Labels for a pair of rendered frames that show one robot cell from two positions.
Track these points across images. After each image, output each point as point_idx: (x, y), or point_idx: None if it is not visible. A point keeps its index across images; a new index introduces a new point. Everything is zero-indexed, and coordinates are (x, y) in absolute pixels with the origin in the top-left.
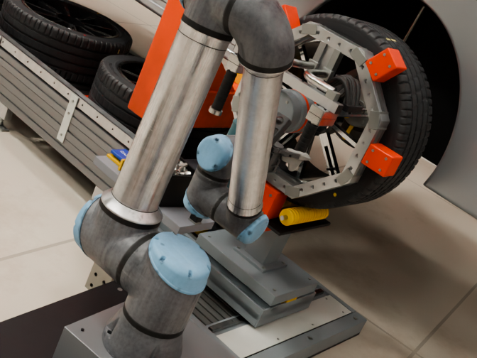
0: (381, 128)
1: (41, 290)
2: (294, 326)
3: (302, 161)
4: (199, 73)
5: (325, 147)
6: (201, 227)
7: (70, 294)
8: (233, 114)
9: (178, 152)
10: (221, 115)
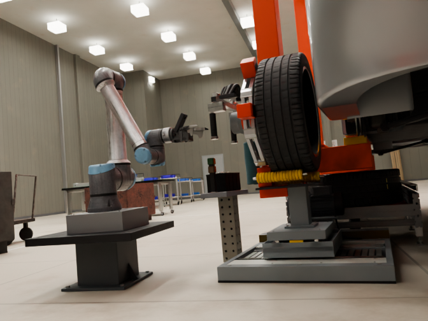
0: (244, 96)
1: (207, 258)
2: (301, 262)
3: None
4: (106, 104)
5: None
6: (216, 195)
7: (216, 260)
8: None
9: (111, 134)
10: (321, 163)
